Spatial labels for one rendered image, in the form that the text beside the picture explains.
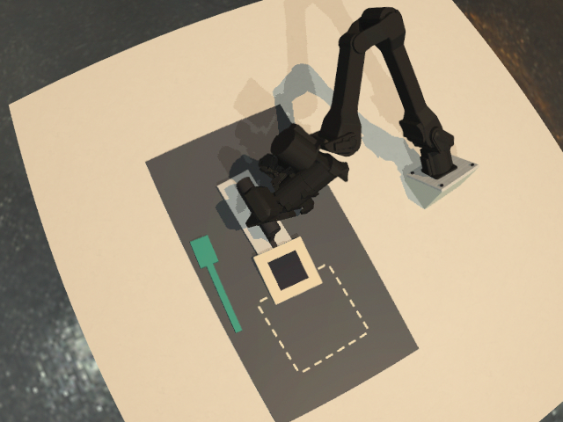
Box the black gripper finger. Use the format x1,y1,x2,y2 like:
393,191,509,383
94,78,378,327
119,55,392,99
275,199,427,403
276,208,296,221
245,211,279,228

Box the cream square tile with dark square centre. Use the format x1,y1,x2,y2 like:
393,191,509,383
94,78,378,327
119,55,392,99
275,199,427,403
253,237,322,305

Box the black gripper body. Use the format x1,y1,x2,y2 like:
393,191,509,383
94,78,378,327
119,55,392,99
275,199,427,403
245,170,319,222

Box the green trowel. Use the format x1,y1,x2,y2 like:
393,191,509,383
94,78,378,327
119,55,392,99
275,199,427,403
190,236,243,333

